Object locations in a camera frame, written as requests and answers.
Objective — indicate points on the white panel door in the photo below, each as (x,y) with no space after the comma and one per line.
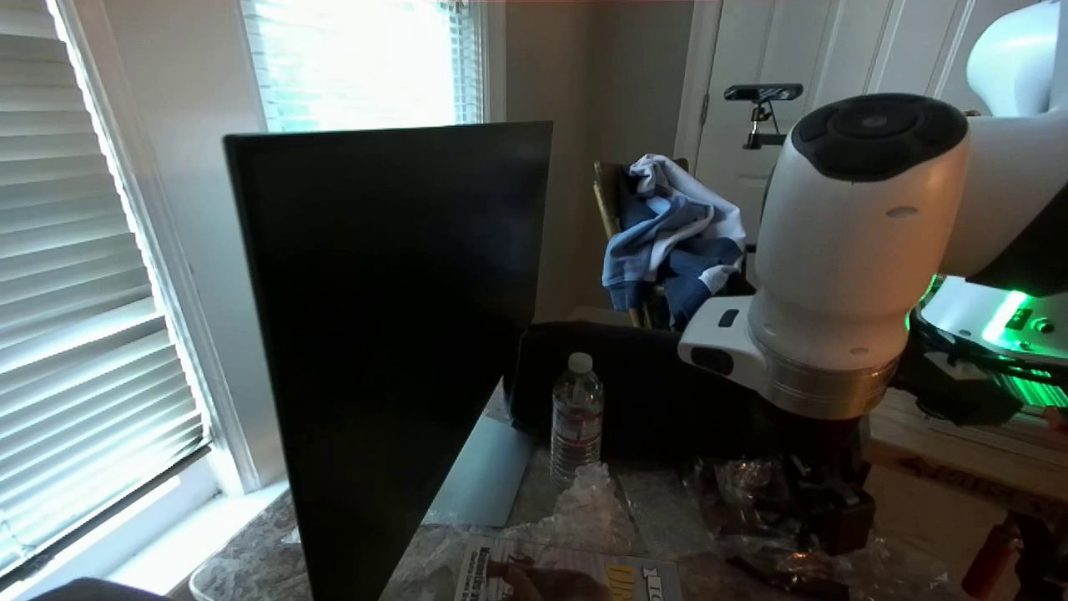
(854,51)

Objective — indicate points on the clear plastic water bottle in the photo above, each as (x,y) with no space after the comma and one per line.
(575,418)

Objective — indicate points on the green lit metal base rail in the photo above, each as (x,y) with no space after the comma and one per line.
(1036,390)

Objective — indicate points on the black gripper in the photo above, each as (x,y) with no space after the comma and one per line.
(830,457)

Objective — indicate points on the wide white window blind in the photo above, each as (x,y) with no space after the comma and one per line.
(77,334)

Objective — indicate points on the blue and white cloth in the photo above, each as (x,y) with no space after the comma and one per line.
(667,238)

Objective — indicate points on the black stereo camera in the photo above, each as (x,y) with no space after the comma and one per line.
(761,92)

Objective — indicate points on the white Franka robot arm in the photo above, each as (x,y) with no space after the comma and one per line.
(854,246)

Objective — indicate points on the yellow and grey book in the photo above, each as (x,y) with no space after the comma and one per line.
(623,580)

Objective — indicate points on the clear round bowl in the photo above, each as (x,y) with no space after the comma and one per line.
(215,583)

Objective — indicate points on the black flat tv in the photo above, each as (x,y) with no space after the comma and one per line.
(389,334)

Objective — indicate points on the light wooden robot stand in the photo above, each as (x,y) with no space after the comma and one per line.
(978,457)

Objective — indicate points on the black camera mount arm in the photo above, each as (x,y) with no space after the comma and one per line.
(761,129)

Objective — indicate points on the bright white window blind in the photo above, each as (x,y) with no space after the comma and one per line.
(355,61)

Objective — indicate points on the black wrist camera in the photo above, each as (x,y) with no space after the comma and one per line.
(957,385)

